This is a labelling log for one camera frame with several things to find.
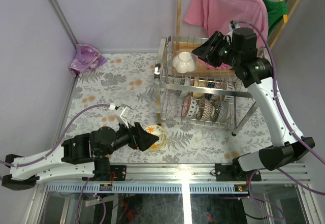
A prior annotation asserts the aluminium rail frame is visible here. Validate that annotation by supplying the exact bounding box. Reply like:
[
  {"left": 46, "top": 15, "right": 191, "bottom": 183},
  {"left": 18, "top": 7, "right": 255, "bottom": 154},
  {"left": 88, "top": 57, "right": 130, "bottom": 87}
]
[{"left": 25, "top": 76, "right": 325, "bottom": 224}]

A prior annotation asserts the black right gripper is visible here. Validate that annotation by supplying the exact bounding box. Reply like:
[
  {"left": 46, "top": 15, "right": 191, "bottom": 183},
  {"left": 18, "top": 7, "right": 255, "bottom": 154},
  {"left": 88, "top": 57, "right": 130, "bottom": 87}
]
[{"left": 191, "top": 30, "right": 241, "bottom": 68}]

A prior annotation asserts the green t-shirt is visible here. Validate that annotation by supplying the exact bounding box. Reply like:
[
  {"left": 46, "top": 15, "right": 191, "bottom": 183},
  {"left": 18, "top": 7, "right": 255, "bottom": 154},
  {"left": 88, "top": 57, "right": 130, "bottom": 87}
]
[{"left": 262, "top": 0, "right": 288, "bottom": 36}]

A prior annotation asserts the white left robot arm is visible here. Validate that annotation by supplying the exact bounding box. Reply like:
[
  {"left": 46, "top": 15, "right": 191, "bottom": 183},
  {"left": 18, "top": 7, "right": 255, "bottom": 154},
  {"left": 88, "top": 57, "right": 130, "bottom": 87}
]
[{"left": 1, "top": 122, "right": 159, "bottom": 190}]

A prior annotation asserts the green circle patterned bowl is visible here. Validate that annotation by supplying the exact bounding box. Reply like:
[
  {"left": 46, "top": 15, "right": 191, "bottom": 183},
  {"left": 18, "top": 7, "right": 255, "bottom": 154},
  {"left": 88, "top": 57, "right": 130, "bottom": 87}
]
[{"left": 176, "top": 77, "right": 191, "bottom": 98}]

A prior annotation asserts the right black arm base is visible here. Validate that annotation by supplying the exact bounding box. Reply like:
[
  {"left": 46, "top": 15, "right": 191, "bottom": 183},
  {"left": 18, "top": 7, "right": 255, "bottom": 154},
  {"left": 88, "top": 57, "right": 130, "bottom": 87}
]
[{"left": 215, "top": 164, "right": 253, "bottom": 182}]

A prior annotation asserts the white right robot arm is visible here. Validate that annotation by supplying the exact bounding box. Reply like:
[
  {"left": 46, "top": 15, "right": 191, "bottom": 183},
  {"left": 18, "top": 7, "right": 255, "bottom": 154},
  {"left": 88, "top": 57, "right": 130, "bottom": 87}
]
[{"left": 192, "top": 27, "right": 315, "bottom": 181}]

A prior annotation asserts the yellow rimmed floral bowl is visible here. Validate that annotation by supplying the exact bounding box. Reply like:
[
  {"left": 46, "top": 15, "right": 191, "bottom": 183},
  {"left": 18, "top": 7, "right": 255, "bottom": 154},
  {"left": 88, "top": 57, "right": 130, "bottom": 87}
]
[{"left": 145, "top": 124, "right": 168, "bottom": 151}]

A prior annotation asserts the black white patterned bowl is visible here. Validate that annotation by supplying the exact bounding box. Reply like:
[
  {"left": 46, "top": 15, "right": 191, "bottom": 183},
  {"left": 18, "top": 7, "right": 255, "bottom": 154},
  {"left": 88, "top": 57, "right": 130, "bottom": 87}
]
[{"left": 211, "top": 99, "right": 230, "bottom": 122}]

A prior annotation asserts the steel two-tier dish rack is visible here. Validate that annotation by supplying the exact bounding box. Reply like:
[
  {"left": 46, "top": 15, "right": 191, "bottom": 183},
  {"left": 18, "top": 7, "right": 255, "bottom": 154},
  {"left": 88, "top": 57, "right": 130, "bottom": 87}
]
[{"left": 154, "top": 36, "right": 258, "bottom": 136}]

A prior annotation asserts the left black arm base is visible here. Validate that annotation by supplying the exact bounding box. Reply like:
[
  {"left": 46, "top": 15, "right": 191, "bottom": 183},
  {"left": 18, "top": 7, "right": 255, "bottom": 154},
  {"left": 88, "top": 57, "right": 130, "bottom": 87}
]
[{"left": 82, "top": 165, "right": 127, "bottom": 182}]

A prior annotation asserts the purple crumpled cloth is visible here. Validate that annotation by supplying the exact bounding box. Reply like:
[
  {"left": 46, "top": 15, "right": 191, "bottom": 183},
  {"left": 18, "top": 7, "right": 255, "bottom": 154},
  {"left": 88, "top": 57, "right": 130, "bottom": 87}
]
[{"left": 69, "top": 44, "right": 108, "bottom": 77}]

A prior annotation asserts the blue triangle patterned bowl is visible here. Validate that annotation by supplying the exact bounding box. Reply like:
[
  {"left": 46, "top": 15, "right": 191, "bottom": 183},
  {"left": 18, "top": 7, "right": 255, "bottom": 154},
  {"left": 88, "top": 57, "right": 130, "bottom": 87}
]
[{"left": 205, "top": 81, "right": 220, "bottom": 100}]

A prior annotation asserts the tan yellow bowl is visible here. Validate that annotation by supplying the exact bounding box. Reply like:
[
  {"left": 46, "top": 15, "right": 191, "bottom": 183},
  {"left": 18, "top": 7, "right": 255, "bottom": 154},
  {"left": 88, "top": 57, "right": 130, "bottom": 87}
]
[{"left": 192, "top": 80, "right": 207, "bottom": 99}]

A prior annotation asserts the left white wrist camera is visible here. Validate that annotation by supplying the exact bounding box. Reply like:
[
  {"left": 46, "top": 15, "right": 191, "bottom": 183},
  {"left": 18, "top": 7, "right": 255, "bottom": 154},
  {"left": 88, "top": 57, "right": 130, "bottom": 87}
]
[{"left": 109, "top": 103, "right": 131, "bottom": 129}]

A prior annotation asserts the scalloped green orange bowl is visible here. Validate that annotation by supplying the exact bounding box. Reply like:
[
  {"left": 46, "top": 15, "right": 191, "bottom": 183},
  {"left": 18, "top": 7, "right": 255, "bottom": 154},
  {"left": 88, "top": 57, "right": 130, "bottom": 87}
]
[{"left": 172, "top": 51, "right": 197, "bottom": 74}]

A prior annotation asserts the brown lattice patterned bowl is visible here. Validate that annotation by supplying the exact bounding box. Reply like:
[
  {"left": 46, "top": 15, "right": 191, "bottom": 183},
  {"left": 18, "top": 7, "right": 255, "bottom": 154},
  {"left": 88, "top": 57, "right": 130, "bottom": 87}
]
[{"left": 196, "top": 98, "right": 214, "bottom": 120}]

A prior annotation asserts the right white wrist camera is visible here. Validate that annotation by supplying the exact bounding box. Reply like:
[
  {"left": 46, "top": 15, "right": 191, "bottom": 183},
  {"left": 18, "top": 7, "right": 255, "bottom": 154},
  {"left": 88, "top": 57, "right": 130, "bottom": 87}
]
[{"left": 229, "top": 20, "right": 241, "bottom": 33}]

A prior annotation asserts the wooden clothes stand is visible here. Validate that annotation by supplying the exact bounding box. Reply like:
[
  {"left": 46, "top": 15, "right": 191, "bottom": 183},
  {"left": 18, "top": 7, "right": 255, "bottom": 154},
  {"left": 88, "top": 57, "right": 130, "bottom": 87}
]
[{"left": 170, "top": 0, "right": 301, "bottom": 78}]

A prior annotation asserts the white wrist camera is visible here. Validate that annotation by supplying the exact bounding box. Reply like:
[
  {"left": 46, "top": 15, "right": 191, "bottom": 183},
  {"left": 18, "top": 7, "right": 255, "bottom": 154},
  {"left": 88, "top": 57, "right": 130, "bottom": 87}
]
[
  {"left": 109, "top": 103, "right": 131, "bottom": 129},
  {"left": 229, "top": 20, "right": 241, "bottom": 33}
]

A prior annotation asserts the striped white bowl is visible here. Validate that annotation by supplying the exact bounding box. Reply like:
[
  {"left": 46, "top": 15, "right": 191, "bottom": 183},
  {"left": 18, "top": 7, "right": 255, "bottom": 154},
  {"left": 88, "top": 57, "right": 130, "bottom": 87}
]
[{"left": 222, "top": 81, "right": 236, "bottom": 102}]

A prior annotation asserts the pink t-shirt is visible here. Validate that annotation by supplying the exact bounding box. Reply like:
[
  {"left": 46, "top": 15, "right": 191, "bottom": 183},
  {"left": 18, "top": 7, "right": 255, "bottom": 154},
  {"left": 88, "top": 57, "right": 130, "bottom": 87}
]
[{"left": 183, "top": 0, "right": 269, "bottom": 70}]

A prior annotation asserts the red patterned bowl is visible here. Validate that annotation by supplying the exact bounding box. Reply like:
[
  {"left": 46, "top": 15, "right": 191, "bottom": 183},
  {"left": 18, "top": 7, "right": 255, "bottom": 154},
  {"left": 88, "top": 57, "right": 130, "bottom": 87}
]
[{"left": 181, "top": 95, "right": 199, "bottom": 119}]

